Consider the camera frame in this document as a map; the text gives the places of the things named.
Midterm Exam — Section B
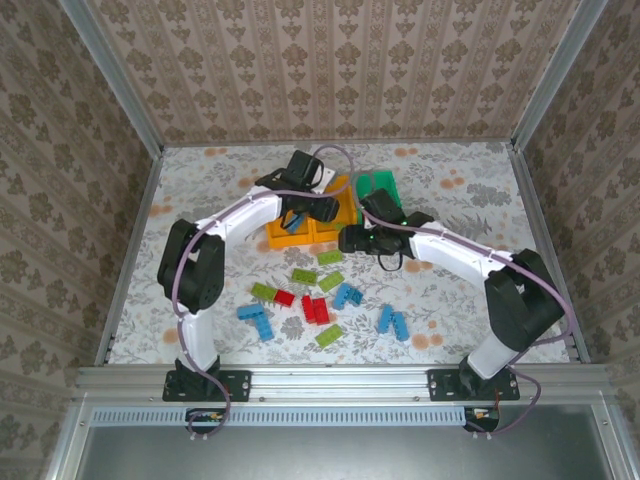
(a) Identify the orange plastic bin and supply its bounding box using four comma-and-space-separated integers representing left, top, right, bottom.
310, 174, 359, 245
264, 212, 316, 250

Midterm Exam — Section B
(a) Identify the green plastic bin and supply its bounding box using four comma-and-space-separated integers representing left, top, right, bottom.
353, 169, 403, 214

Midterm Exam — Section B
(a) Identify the aluminium base beam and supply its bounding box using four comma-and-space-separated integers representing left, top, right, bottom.
73, 364, 610, 402

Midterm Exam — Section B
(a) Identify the grey metal sheet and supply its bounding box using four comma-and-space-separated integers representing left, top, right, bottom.
74, 404, 619, 480

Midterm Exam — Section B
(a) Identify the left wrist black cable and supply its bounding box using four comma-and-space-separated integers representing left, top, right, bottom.
278, 208, 301, 236

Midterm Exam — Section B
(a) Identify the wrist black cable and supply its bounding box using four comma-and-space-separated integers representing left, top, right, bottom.
376, 249, 407, 272
278, 208, 301, 236

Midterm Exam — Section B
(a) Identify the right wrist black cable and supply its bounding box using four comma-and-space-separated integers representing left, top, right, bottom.
376, 249, 407, 272

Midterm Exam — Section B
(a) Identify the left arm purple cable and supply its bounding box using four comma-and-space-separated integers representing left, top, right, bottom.
172, 144, 362, 441

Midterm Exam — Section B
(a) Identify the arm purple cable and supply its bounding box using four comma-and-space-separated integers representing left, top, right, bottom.
352, 169, 576, 439
172, 144, 362, 441

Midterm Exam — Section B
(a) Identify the aluminium side rail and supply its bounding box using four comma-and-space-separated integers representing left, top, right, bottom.
93, 145, 165, 366
505, 142, 592, 365

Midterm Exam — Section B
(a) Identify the white slotted cable duct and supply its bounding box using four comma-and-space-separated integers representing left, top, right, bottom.
92, 405, 469, 428

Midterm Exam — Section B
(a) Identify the aluminium corner post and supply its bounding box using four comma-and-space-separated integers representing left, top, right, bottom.
58, 0, 165, 154
512, 0, 609, 150

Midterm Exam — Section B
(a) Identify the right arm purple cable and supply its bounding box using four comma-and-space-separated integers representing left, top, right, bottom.
352, 169, 576, 439

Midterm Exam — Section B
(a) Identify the aluminium frame profile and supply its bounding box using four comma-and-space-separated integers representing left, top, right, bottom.
592, 399, 640, 480
42, 399, 94, 480

